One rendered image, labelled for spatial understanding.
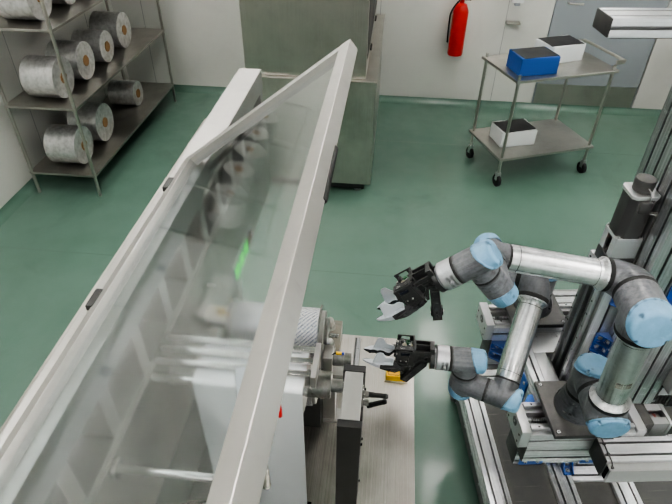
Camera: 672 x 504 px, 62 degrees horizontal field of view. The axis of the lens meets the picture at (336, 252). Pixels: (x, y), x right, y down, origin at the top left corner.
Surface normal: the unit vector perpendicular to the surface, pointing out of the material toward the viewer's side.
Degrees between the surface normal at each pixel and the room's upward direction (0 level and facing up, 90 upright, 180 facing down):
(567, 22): 90
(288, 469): 90
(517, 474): 0
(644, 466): 0
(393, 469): 0
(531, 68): 90
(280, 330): 52
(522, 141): 90
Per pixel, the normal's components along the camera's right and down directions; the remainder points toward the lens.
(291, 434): -0.11, 0.62
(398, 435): 0.01, -0.78
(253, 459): 0.79, -0.42
